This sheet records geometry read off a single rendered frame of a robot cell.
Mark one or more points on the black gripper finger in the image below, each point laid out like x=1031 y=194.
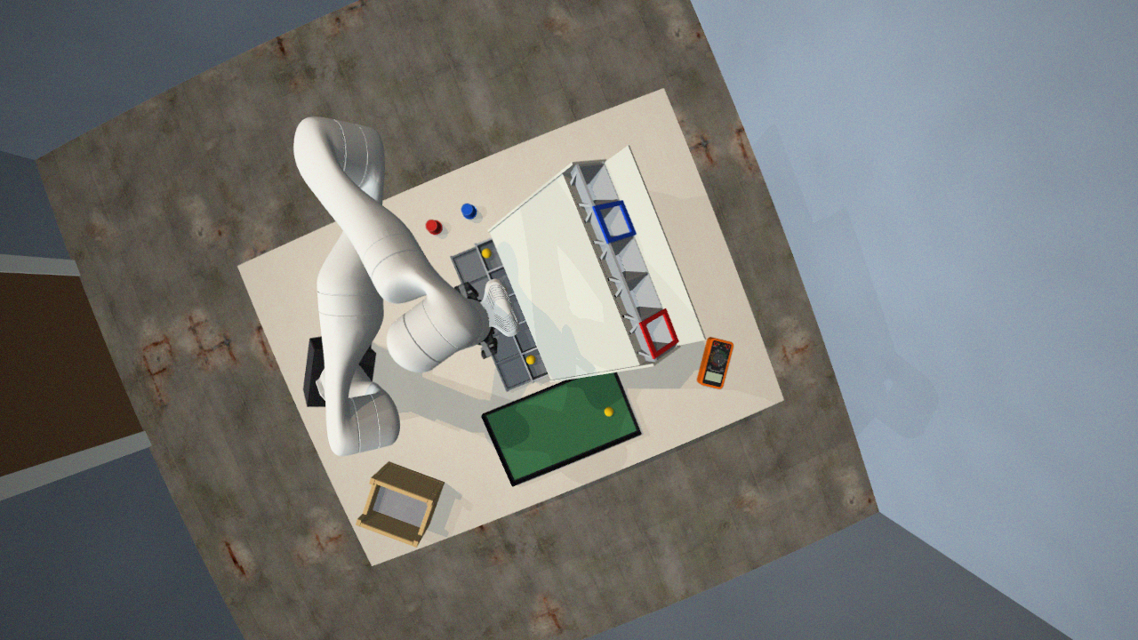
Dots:
x=466 y=290
x=487 y=349

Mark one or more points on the dark blue rectangular frame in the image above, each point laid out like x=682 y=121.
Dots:
x=603 y=226

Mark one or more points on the open wooden crate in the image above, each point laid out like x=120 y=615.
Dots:
x=399 y=499

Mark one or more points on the dark red rectangular frame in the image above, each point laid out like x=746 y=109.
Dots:
x=647 y=336

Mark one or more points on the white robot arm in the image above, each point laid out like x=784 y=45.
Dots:
x=351 y=309

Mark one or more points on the orange digital multimeter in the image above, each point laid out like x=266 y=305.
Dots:
x=714 y=363

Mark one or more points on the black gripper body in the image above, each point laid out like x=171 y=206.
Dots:
x=487 y=338

